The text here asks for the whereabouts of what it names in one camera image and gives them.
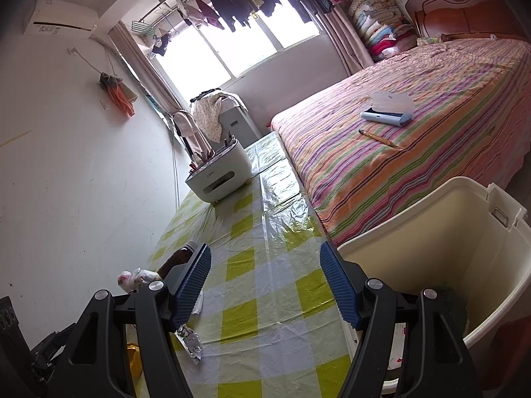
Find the beige curtain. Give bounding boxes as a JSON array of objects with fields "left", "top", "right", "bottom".
[
  {"left": 315, "top": 0, "right": 374, "bottom": 75},
  {"left": 109, "top": 23, "right": 183, "bottom": 117}
]

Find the white air cooler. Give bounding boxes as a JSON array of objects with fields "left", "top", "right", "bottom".
[{"left": 218, "top": 103, "right": 262, "bottom": 150}]

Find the bed with striped sheet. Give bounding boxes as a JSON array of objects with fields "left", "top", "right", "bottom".
[{"left": 270, "top": 38, "right": 531, "bottom": 246}]

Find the white desk organizer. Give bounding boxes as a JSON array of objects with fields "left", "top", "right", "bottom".
[{"left": 185, "top": 139, "right": 252, "bottom": 203}]

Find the yellow checked plastic tablecloth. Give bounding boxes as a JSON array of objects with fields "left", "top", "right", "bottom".
[{"left": 124, "top": 132, "right": 361, "bottom": 398}]

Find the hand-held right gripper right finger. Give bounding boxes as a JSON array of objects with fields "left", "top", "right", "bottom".
[{"left": 319, "top": 240, "right": 484, "bottom": 398}]

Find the clear plastic bag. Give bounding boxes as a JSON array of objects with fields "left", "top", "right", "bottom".
[{"left": 117, "top": 269, "right": 164, "bottom": 295}]

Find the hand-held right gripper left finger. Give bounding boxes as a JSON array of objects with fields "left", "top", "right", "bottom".
[{"left": 47, "top": 242, "right": 212, "bottom": 398}]

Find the orange cloth on hook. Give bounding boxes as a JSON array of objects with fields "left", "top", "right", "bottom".
[{"left": 100, "top": 72, "right": 138, "bottom": 119}]

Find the dotted white cloth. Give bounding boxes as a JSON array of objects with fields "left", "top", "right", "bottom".
[{"left": 191, "top": 89, "right": 245, "bottom": 142}]

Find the white air conditioner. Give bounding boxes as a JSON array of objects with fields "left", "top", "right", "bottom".
[{"left": 23, "top": 0, "right": 99, "bottom": 36}]

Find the stack of folded quilts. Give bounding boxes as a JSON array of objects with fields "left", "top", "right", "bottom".
[{"left": 347, "top": 0, "right": 416, "bottom": 63}]

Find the blue white pencil case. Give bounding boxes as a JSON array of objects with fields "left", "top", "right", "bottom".
[{"left": 359, "top": 91, "right": 414, "bottom": 125}]

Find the row of hanging clothes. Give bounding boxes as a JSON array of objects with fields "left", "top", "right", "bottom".
[{"left": 151, "top": 0, "right": 337, "bottom": 56}]

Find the brown glass bottle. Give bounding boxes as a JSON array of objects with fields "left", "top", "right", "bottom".
[{"left": 155, "top": 240, "right": 200, "bottom": 280}]

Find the beige hanging coat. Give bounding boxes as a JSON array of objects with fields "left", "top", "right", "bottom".
[{"left": 172, "top": 110, "right": 208, "bottom": 166}]

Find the white red printed paper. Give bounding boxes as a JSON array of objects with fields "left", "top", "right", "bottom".
[{"left": 390, "top": 321, "right": 410, "bottom": 365}]

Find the yellow pencil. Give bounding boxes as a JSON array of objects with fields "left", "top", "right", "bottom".
[{"left": 358, "top": 128, "right": 399, "bottom": 148}]

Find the window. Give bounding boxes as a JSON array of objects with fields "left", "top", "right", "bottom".
[{"left": 153, "top": 0, "right": 324, "bottom": 90}]

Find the silver foil blister pack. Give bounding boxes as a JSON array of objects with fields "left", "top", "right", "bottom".
[{"left": 173, "top": 325, "right": 204, "bottom": 364}]

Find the cream plastic bin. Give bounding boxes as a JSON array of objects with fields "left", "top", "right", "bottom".
[{"left": 337, "top": 176, "right": 531, "bottom": 394}]

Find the red wooden headboard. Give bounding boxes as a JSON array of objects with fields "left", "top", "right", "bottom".
[{"left": 404, "top": 0, "right": 527, "bottom": 42}]

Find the yellow object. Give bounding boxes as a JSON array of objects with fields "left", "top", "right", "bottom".
[{"left": 126, "top": 342, "right": 142, "bottom": 376}]

